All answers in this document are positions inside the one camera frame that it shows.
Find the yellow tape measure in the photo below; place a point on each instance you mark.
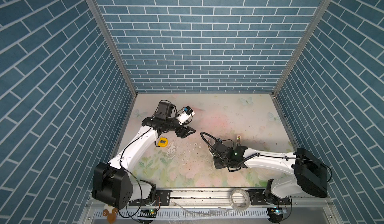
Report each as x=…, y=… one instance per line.
x=163, y=142

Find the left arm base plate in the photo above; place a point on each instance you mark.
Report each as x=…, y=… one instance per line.
x=159, y=198

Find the plush panda toy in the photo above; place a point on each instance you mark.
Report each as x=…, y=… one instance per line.
x=110, y=213

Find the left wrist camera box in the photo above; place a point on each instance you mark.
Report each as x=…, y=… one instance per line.
x=186, y=115

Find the aluminium front rail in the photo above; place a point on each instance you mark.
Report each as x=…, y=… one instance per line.
x=214, y=198

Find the pink stapler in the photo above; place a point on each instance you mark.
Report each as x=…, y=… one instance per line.
x=238, y=141

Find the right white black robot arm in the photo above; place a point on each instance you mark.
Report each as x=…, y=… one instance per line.
x=304, y=172

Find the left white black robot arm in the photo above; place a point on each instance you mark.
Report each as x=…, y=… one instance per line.
x=115, y=184

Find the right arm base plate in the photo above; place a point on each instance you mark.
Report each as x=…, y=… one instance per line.
x=259, y=197

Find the clear tape roll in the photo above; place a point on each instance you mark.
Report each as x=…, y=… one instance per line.
x=239, y=200

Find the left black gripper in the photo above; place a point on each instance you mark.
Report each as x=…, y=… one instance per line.
x=183, y=134

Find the white slotted cable duct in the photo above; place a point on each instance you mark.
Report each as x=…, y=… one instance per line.
x=178, y=214

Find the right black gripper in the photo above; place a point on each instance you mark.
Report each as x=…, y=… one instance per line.
x=216, y=166

